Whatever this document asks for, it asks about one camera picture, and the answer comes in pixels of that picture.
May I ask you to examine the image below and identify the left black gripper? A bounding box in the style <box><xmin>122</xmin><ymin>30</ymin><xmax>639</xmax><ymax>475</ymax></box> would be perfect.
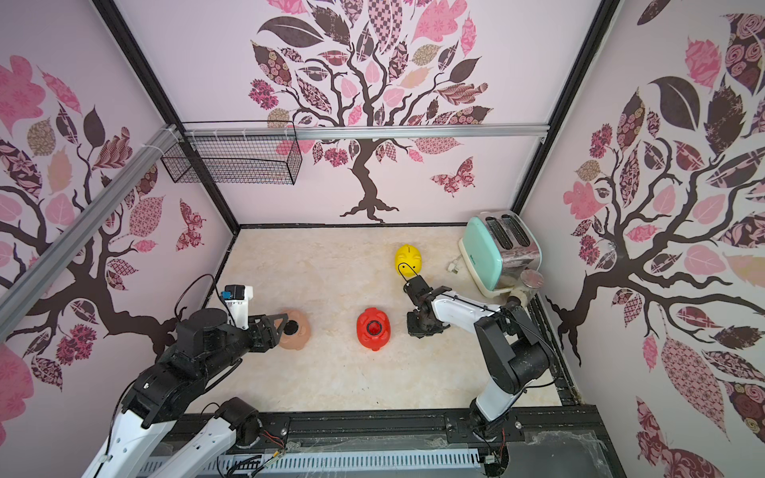
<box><xmin>204</xmin><ymin>313</ymin><xmax>291</xmax><ymax>380</ymax></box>

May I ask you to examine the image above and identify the black plug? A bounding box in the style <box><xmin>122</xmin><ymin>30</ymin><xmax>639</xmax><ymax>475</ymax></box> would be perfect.
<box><xmin>283</xmin><ymin>320</ymin><xmax>299</xmax><ymax>336</ymax></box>

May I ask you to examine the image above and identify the peach piggy bank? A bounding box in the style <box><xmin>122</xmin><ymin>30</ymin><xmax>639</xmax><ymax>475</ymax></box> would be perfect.
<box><xmin>281</xmin><ymin>309</ymin><xmax>312</xmax><ymax>351</ymax></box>

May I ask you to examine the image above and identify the red piggy bank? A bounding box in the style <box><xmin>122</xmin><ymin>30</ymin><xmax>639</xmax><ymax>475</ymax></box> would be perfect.
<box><xmin>356</xmin><ymin>308</ymin><xmax>392</xmax><ymax>352</ymax></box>

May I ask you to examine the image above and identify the yellow piggy bank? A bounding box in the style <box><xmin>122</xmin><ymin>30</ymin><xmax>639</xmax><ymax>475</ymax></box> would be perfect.
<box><xmin>394</xmin><ymin>244</ymin><xmax>422</xmax><ymax>280</ymax></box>

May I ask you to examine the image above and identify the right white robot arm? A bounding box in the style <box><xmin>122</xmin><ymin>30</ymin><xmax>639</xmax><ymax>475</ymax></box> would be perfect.
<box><xmin>402</xmin><ymin>276</ymin><xmax>555</xmax><ymax>427</ymax></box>

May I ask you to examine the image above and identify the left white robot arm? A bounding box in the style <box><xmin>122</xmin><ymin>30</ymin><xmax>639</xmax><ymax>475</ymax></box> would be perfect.
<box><xmin>84</xmin><ymin>309</ymin><xmax>289</xmax><ymax>477</ymax></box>

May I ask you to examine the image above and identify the mint green toaster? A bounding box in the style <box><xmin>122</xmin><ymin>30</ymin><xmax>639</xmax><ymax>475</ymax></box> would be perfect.
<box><xmin>458</xmin><ymin>210</ymin><xmax>542</xmax><ymax>298</ymax></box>

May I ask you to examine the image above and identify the glass spice jar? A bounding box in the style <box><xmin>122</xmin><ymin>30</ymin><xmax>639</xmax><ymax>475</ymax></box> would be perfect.
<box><xmin>507</xmin><ymin>269</ymin><xmax>545</xmax><ymax>307</ymax></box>

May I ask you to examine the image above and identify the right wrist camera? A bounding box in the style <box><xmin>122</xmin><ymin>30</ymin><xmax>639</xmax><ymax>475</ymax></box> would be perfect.
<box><xmin>404</xmin><ymin>275</ymin><xmax>434</xmax><ymax>308</ymax></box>

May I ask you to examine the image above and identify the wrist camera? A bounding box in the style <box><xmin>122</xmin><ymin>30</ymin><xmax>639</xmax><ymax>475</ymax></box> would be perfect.
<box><xmin>404</xmin><ymin>275</ymin><xmax>434</xmax><ymax>308</ymax></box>
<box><xmin>219</xmin><ymin>285</ymin><xmax>253</xmax><ymax>330</ymax></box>

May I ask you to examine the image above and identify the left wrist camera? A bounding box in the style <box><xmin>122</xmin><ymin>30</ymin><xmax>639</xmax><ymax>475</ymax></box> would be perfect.
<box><xmin>219</xmin><ymin>285</ymin><xmax>253</xmax><ymax>330</ymax></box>

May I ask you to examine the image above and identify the white slotted cable duct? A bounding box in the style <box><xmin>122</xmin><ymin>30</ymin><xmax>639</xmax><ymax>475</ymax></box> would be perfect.
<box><xmin>199</xmin><ymin>449</ymin><xmax>482</xmax><ymax>477</ymax></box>

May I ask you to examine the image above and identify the black wire basket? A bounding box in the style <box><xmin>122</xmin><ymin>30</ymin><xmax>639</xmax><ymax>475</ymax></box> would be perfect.
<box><xmin>161</xmin><ymin>119</ymin><xmax>303</xmax><ymax>185</ymax></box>

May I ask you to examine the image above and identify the black base frame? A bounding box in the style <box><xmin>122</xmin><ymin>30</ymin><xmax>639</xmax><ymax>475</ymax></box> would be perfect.
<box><xmin>106</xmin><ymin>404</ymin><xmax>626</xmax><ymax>478</ymax></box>

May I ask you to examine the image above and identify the aluminium rail back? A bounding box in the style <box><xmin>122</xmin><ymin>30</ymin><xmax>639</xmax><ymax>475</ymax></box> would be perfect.
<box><xmin>295</xmin><ymin>123</ymin><xmax>551</xmax><ymax>141</ymax></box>

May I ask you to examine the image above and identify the aluminium rail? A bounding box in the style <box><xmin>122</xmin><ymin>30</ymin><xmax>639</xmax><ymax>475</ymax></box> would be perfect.
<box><xmin>1</xmin><ymin>125</ymin><xmax>179</xmax><ymax>340</ymax></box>
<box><xmin>295</xmin><ymin>123</ymin><xmax>551</xmax><ymax>141</ymax></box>

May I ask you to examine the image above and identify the aluminium rail left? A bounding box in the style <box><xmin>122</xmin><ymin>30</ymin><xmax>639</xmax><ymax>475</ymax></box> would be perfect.
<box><xmin>1</xmin><ymin>125</ymin><xmax>179</xmax><ymax>340</ymax></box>

